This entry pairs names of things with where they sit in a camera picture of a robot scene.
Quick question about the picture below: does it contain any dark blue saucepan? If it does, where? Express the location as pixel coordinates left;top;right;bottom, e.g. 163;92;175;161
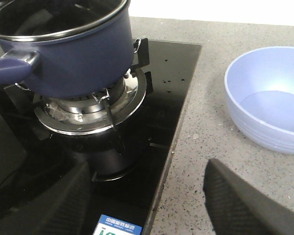
0;0;134;98

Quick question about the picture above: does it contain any round gas burner head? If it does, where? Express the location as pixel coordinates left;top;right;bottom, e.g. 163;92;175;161
33;69;147;136

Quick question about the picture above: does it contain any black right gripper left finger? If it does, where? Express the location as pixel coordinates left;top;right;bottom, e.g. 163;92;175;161
0;162;90;235

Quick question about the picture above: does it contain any black glass gas cooktop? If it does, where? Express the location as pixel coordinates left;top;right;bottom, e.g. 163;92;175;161
0;39;201;235

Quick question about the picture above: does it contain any blue plastic bowl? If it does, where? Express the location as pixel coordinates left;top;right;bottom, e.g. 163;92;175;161
224;46;294;154

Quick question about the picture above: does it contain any blue white energy label sticker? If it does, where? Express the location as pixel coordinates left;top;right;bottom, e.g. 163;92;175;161
93;214;142;235

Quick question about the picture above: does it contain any black burner pan support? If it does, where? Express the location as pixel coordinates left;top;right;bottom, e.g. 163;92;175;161
3;38;154;157

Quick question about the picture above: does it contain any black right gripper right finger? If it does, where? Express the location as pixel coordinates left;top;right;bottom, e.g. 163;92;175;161
203;159;294;235

